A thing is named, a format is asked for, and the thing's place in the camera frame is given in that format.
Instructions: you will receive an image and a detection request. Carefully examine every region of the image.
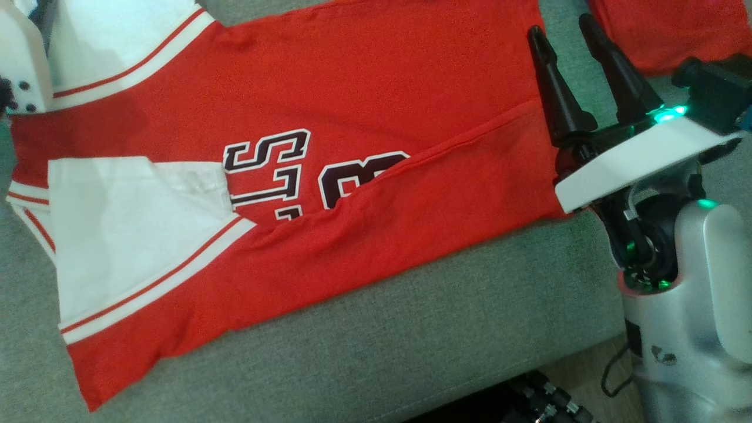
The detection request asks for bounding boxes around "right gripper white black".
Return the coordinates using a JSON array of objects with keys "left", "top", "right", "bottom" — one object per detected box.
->
[{"left": 526, "top": 13, "right": 745, "bottom": 214}]

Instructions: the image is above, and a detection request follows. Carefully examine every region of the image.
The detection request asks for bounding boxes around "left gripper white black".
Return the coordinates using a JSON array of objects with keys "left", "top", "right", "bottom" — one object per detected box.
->
[{"left": 0, "top": 0, "right": 55, "bottom": 116}]

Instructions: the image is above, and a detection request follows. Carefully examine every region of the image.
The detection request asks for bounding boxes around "red shorts white trim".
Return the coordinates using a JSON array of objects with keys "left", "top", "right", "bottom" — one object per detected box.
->
[{"left": 587, "top": 0, "right": 752, "bottom": 77}]

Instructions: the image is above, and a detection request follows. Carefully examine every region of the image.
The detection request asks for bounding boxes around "red white basketball jersey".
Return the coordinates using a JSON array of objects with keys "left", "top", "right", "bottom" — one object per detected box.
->
[{"left": 5, "top": 0, "right": 569, "bottom": 412}]

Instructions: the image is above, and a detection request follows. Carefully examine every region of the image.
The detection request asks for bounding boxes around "large grey sofa seat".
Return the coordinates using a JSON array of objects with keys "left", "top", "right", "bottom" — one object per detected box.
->
[{"left": 0, "top": 0, "right": 752, "bottom": 423}]

